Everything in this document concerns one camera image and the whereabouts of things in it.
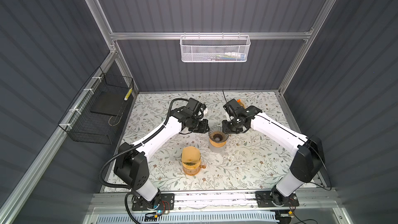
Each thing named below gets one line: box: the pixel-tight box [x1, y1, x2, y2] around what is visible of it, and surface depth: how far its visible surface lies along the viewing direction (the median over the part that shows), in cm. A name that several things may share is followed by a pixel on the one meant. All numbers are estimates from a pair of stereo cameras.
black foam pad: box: [90, 91, 127, 117], surface depth 77 cm
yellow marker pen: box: [123, 87, 133, 101], surface depth 85 cm
